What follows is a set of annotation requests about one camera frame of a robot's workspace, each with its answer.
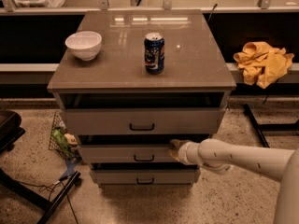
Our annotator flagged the wire basket with items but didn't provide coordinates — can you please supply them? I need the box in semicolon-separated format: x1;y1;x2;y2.
49;112;79;160

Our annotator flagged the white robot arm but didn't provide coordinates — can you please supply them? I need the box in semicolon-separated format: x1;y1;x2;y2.
169;139;299;224

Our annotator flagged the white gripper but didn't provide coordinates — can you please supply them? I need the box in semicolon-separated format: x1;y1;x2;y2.
168;139;201;165

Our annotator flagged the black stand leg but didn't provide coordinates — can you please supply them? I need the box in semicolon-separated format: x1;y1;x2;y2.
243;105;299;147

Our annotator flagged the blue soda can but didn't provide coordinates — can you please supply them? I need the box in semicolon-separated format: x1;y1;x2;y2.
144;32;164;74

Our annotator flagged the black floor cable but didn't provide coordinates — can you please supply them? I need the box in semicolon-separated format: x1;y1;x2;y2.
18;179;80;224

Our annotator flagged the grey drawer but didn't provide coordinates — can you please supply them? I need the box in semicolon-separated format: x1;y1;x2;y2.
78;144;178;164
90;169;200;185
61;108;225;135

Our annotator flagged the yellow crumpled cloth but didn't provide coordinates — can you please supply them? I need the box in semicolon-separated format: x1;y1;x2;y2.
234;42;294;89

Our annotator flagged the black chair base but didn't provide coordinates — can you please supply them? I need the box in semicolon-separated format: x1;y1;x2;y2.
0;110;80;224

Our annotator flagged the white ceramic bowl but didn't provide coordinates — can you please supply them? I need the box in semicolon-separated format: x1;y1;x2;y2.
65;31;102;61

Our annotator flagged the blue tape piece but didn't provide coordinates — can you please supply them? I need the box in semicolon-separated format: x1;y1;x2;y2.
59;157;81;181

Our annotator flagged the grey drawer cabinet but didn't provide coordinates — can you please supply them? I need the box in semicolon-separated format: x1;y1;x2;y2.
48;10;235;171

